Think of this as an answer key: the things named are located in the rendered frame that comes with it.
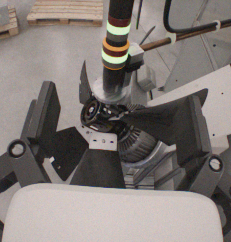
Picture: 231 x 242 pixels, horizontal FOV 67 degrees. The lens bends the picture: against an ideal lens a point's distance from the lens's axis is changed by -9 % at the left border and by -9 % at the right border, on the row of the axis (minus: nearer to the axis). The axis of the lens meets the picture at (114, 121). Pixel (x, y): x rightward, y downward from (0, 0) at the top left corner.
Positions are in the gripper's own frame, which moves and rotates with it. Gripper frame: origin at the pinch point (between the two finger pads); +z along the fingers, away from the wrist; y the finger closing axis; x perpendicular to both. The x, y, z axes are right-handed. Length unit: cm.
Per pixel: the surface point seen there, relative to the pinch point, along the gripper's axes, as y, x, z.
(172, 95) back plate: 27, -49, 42
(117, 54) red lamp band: 0.2, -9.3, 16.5
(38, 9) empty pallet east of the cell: -126, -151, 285
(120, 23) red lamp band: 0.1, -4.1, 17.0
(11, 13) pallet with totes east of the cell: -169, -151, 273
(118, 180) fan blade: 4.9, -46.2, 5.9
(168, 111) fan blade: 14.6, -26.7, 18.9
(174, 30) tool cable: 11.1, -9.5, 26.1
